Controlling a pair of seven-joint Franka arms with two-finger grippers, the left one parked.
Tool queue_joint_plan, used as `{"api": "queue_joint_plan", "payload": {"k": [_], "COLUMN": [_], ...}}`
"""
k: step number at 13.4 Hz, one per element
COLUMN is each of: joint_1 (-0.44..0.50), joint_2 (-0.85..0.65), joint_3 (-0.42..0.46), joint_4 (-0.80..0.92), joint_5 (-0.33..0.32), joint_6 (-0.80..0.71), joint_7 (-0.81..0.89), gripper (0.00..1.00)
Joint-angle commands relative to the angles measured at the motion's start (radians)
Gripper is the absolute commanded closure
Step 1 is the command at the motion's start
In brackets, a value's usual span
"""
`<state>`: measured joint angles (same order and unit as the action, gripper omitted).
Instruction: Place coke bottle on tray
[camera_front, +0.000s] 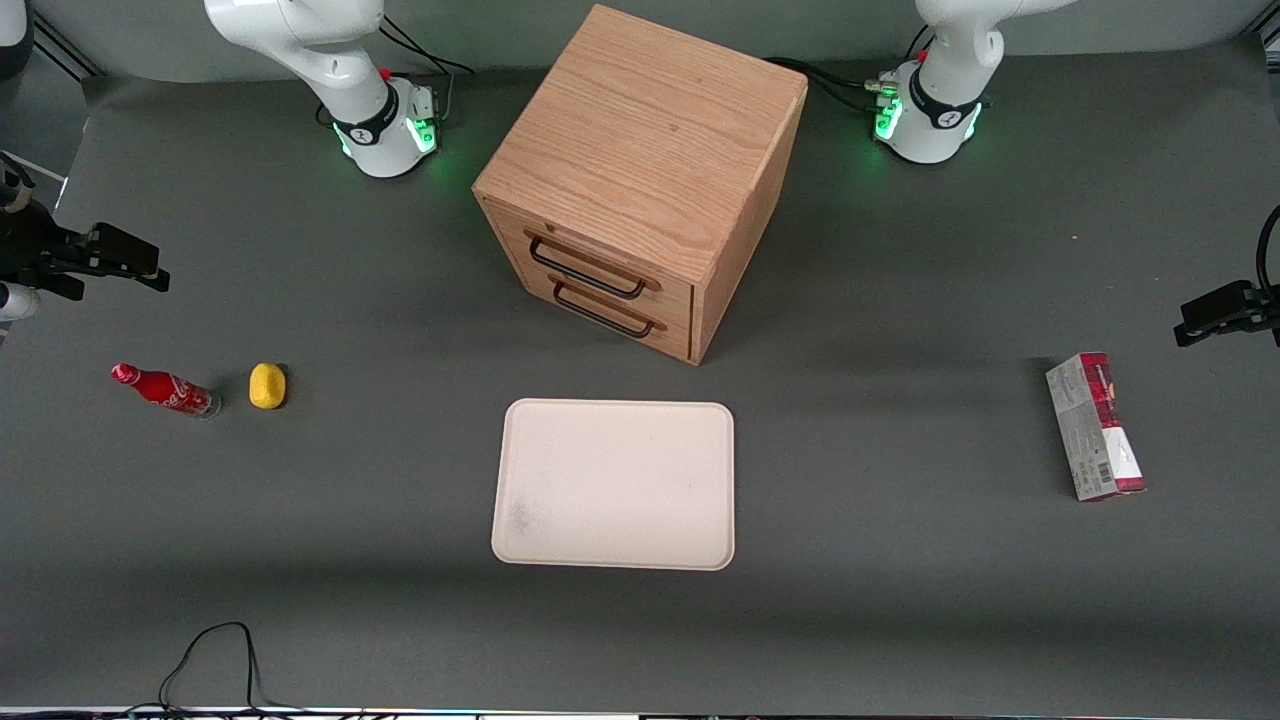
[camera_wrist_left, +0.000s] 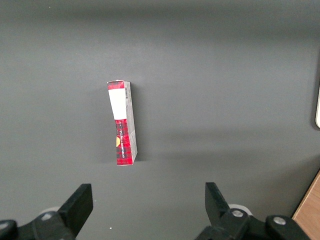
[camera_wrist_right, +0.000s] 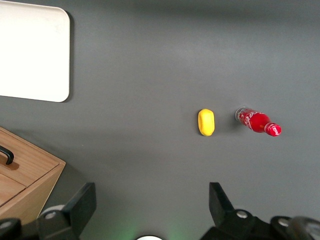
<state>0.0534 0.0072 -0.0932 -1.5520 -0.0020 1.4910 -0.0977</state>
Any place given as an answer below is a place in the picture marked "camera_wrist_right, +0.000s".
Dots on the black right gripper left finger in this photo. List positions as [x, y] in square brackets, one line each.
[80, 207]

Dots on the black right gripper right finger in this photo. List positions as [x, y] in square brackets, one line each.
[222, 212]

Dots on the red coke bottle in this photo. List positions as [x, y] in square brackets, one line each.
[256, 121]

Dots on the white rectangular tray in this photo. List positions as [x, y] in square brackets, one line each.
[32, 52]

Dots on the wooden two-drawer cabinet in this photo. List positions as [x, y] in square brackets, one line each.
[30, 175]

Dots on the yellow lemon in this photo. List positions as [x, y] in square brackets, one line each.
[206, 122]

